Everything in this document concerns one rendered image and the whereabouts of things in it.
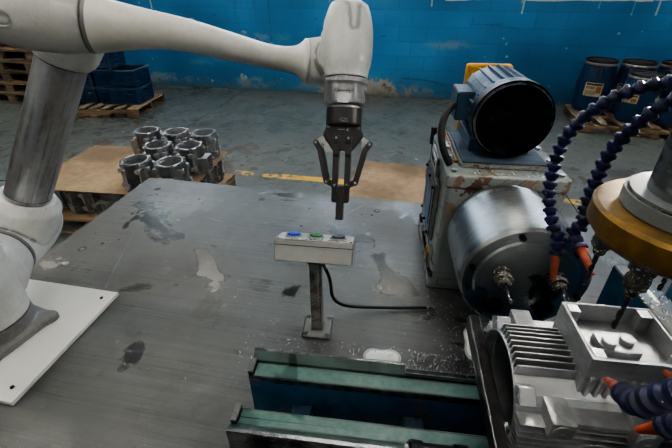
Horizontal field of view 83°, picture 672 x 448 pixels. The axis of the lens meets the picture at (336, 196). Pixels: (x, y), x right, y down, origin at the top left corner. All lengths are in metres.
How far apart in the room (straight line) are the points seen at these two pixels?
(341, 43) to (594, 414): 0.71
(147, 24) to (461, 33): 5.39
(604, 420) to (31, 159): 1.19
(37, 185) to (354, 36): 0.84
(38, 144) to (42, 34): 0.34
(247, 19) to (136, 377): 5.81
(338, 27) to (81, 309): 0.95
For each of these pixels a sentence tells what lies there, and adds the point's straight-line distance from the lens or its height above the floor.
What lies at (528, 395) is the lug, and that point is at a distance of 0.61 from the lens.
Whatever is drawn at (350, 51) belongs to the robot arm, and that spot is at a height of 1.44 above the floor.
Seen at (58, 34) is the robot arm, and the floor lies 1.48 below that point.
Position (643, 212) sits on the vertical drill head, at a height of 1.34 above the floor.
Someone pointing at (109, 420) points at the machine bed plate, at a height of 0.80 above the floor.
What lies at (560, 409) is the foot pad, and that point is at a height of 1.08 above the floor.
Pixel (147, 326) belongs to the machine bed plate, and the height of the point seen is 0.80.
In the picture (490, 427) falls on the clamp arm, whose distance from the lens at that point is 0.63.
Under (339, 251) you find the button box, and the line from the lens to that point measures 0.81.
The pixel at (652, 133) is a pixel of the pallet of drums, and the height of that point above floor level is 0.06.
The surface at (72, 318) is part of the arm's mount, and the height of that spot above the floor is 0.81.
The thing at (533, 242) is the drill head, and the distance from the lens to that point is 0.79.
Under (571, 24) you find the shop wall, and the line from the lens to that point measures 6.25.
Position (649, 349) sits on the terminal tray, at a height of 1.11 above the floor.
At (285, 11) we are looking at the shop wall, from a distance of 6.20.
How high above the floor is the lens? 1.56
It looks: 30 degrees down
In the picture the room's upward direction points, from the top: straight up
